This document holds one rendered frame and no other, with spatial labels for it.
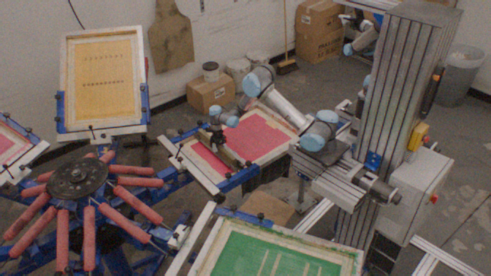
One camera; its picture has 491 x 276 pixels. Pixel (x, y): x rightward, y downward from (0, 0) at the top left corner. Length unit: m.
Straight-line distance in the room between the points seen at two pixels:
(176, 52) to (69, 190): 2.69
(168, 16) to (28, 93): 1.57
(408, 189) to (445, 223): 1.61
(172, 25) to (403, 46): 2.93
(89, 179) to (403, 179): 1.62
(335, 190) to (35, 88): 2.99
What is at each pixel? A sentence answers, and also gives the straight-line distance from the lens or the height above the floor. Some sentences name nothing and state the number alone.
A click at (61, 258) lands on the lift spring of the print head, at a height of 1.14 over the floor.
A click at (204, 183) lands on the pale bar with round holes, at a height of 1.04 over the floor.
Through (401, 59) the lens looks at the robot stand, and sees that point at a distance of 1.84.
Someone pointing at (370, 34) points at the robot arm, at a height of 1.73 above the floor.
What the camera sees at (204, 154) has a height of 0.96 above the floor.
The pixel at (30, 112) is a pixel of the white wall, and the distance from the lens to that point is 4.13.
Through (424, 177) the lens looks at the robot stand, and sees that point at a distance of 2.15.
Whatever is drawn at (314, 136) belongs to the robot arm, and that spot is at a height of 1.47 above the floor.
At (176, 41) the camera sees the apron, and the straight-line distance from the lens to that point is 4.32.
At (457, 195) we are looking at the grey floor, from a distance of 3.98.
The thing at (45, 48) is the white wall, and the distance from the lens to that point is 3.91.
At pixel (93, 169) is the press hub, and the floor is 1.31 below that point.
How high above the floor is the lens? 2.65
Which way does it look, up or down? 40 degrees down
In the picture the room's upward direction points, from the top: 2 degrees counter-clockwise
